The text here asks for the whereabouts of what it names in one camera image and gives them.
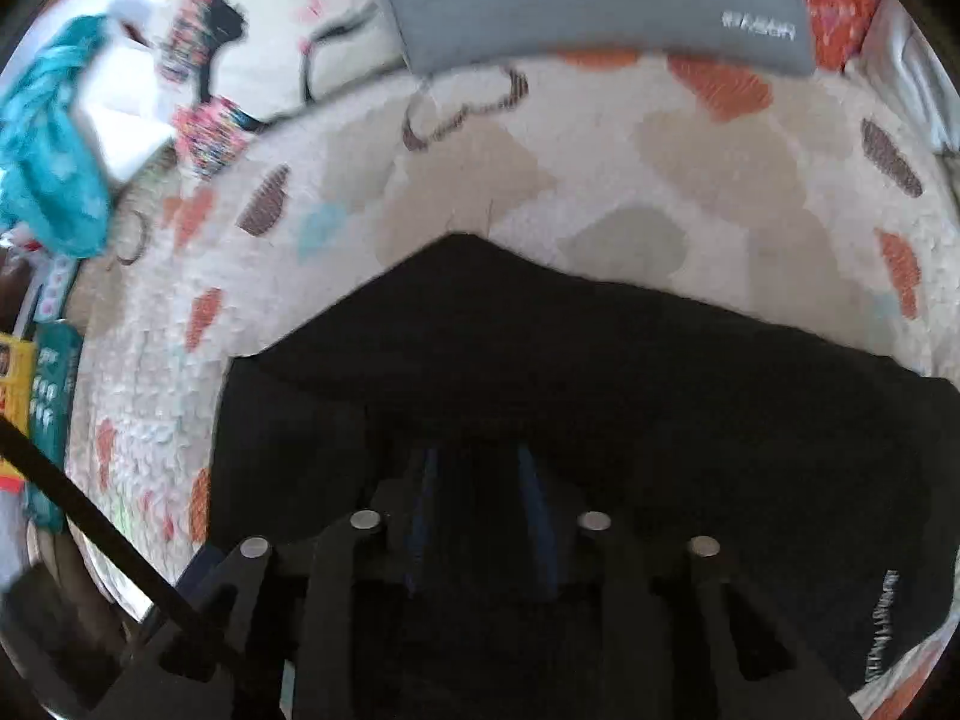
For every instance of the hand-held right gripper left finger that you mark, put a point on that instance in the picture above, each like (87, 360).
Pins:
(421, 491)

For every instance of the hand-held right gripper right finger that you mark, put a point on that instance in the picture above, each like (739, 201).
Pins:
(534, 491)

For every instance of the black pants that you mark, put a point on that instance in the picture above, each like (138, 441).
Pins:
(600, 360)

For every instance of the heart print bed blanket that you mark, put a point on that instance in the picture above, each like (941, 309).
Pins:
(600, 165)

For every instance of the teal box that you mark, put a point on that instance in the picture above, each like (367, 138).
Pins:
(51, 405)

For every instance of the yellow box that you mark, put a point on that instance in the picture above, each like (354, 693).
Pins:
(15, 382)

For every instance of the white paper sheet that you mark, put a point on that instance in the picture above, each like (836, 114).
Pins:
(124, 120)

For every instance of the white printed pillow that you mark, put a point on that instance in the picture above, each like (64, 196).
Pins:
(285, 22)

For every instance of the grey folded garment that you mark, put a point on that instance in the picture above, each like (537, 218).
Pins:
(585, 0)

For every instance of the turquoise patterned cloth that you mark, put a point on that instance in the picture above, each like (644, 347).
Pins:
(49, 150)

